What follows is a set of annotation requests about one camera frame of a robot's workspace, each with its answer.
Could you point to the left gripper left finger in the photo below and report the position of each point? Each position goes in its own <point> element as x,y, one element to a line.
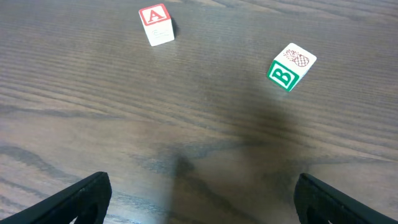
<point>84,202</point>

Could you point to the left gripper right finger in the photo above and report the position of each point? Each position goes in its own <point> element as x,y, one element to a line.
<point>317,202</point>

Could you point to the red letter A block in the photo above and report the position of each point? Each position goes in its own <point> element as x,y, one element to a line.
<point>157,24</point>

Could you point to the pineapple picture wooden block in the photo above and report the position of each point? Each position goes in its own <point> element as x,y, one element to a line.
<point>290,66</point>

